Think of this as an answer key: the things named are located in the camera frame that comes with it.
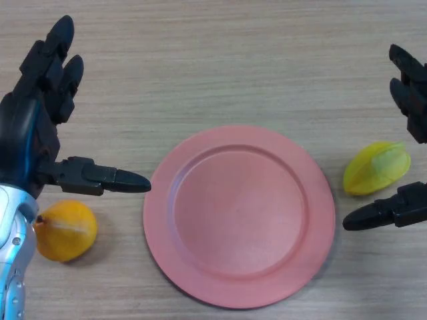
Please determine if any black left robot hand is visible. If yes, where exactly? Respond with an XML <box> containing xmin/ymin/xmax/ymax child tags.
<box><xmin>0</xmin><ymin>15</ymin><xmax>152</xmax><ymax>200</ymax></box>

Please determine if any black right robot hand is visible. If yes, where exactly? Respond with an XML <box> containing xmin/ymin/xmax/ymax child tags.
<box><xmin>342</xmin><ymin>43</ymin><xmax>427</xmax><ymax>231</ymax></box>

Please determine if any yellow starfruit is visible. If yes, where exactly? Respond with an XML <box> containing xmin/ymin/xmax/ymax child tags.
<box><xmin>343</xmin><ymin>141</ymin><xmax>412</xmax><ymax>197</ymax></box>

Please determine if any pink round plate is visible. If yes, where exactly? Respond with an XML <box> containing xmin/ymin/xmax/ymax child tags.
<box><xmin>143</xmin><ymin>125</ymin><xmax>336</xmax><ymax>310</ymax></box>

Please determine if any orange pear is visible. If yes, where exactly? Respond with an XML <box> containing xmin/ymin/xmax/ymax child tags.
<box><xmin>33</xmin><ymin>199</ymin><xmax>98</xmax><ymax>263</ymax></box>

